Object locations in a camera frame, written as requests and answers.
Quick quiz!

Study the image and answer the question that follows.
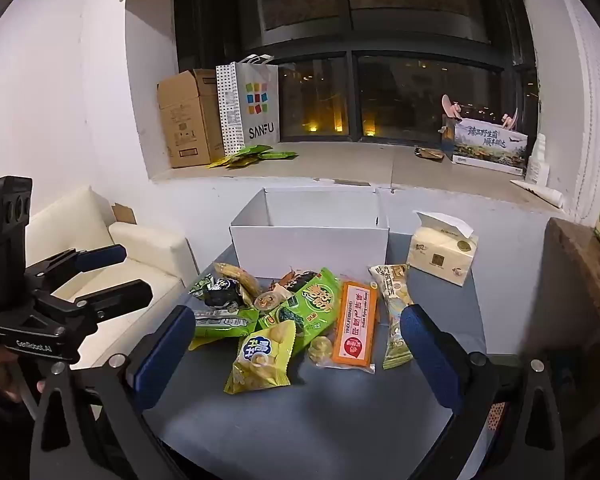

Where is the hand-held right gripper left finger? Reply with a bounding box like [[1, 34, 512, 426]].
[[27, 304, 201, 480]]

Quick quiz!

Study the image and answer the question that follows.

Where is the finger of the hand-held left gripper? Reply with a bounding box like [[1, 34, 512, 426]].
[[49, 279, 154, 332], [24, 243, 128, 292]]

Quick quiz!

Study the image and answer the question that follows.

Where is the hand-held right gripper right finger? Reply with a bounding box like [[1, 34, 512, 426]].
[[399, 304, 566, 480]]

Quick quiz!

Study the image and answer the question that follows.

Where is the pale long snack packet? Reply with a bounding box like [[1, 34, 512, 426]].
[[369, 263, 415, 371]]

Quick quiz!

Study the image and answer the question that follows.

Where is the orange snack packet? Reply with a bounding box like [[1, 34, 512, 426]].
[[330, 280, 379, 373]]

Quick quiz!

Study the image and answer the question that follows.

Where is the black and yellow chip bag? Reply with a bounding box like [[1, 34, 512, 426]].
[[203, 276, 243, 309]]

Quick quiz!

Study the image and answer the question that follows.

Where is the yellow-green chip bag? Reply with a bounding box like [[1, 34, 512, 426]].
[[223, 319, 297, 395]]

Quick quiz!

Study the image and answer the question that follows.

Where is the white cardboard box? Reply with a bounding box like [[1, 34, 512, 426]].
[[229, 187, 391, 281]]

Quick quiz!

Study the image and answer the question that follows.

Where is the cream sofa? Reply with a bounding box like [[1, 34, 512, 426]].
[[24, 185, 198, 356]]

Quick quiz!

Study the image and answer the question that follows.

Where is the long green snack packet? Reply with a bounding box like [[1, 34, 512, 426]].
[[189, 307, 261, 352]]

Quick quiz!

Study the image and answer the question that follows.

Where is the small green snack packet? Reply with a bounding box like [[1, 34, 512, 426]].
[[189, 272, 216, 301]]

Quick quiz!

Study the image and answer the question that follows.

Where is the pale yellow tissue pack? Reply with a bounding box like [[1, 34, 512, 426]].
[[406, 211, 480, 287]]

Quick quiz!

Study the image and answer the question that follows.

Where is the brown snack packet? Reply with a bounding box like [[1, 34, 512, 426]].
[[213, 261, 262, 306]]

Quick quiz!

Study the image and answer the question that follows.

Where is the small round yellow snack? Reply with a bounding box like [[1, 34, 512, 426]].
[[307, 336, 337, 367]]

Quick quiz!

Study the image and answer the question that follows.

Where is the small round snack packet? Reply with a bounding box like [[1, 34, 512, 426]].
[[254, 287, 281, 311]]

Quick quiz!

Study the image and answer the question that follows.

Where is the large green snack bag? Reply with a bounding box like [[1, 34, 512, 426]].
[[267, 266, 342, 348]]

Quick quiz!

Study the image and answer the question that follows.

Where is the dark snack packet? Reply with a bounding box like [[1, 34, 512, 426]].
[[279, 269, 321, 293]]

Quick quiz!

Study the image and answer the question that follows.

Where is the brown cardboard box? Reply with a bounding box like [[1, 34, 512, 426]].
[[156, 68, 226, 169]]

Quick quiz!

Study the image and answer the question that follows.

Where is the dark wooden side table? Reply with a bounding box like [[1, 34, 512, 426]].
[[545, 217, 600, 361]]

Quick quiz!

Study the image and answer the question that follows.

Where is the pile of green sachets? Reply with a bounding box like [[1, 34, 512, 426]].
[[206, 144, 299, 170]]

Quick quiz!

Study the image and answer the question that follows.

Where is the white folded paper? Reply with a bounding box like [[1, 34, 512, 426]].
[[510, 179, 566, 209]]

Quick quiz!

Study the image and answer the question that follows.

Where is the white dotted shopping bag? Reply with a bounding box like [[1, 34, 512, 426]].
[[216, 53, 281, 157]]

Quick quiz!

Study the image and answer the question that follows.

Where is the landscape printed gift box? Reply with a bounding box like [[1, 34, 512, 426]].
[[450, 119, 530, 177]]

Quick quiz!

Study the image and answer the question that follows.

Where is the dark framed window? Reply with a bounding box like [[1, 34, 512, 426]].
[[172, 0, 538, 143]]

